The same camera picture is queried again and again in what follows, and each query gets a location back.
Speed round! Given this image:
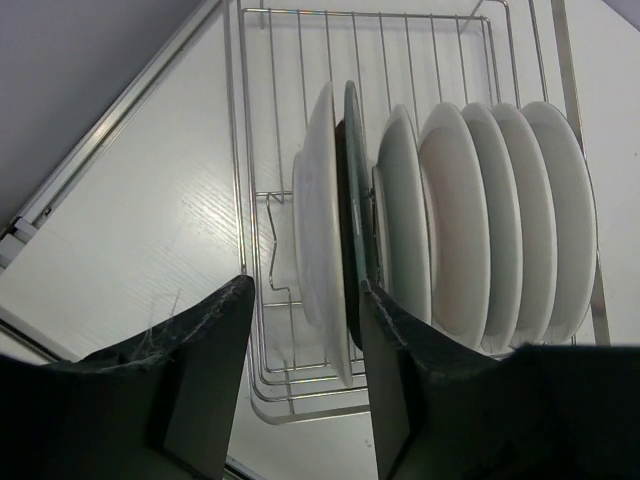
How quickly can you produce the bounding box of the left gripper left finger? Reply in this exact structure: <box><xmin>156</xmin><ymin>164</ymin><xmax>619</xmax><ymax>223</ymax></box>
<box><xmin>1</xmin><ymin>275</ymin><xmax>254</xmax><ymax>479</ymax></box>

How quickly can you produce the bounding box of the teal green plate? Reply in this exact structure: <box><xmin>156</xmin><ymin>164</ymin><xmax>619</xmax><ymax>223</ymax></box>
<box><xmin>335</xmin><ymin>80</ymin><xmax>377</xmax><ymax>347</ymax></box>

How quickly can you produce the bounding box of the white plate in rack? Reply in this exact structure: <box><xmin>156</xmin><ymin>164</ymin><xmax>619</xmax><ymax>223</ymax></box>
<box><xmin>371</xmin><ymin>104</ymin><xmax>432</xmax><ymax>325</ymax></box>

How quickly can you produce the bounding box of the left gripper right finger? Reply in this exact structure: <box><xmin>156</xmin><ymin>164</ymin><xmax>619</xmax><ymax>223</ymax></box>
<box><xmin>360</xmin><ymin>282</ymin><xmax>639</xmax><ymax>479</ymax></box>

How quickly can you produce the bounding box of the wire dish rack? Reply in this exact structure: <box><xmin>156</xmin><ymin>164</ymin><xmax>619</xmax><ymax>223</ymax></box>
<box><xmin>224</xmin><ymin>1</ymin><xmax>610</xmax><ymax>425</ymax></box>

